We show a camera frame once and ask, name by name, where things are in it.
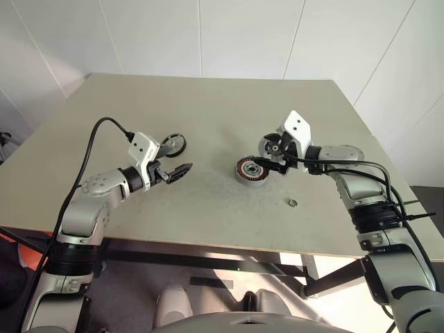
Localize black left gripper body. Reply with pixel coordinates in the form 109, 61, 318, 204
148, 159, 172, 188

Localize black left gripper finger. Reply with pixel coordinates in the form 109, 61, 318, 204
166, 170, 190, 186
169, 162, 194, 176

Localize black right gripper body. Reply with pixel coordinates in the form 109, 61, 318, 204
278, 131, 297, 175

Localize round grey rotor cap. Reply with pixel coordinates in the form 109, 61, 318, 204
160, 133, 188, 160

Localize silver motor stator housing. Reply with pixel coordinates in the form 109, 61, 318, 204
234, 155, 270, 188

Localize beige rounded shape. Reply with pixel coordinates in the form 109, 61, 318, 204
255, 289, 296, 315
154, 284, 194, 327

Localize orange object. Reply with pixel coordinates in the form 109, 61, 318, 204
17, 242, 49, 270

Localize grey tripod stand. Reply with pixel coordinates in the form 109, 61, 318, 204
0, 131, 22, 164

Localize grey robot torso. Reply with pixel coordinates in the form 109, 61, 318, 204
162, 310, 334, 333

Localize dark rounded object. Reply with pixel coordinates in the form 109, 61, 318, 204
0, 239, 27, 306

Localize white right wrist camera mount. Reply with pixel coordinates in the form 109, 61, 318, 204
279, 110, 312, 173

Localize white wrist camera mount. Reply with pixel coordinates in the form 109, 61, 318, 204
127, 131, 161, 191
279, 110, 312, 173

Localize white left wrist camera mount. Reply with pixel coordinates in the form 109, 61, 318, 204
127, 131, 161, 191

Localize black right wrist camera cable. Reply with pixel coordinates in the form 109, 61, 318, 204
287, 154, 438, 292

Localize metal table frame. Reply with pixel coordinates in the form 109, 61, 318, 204
0, 225, 431, 299

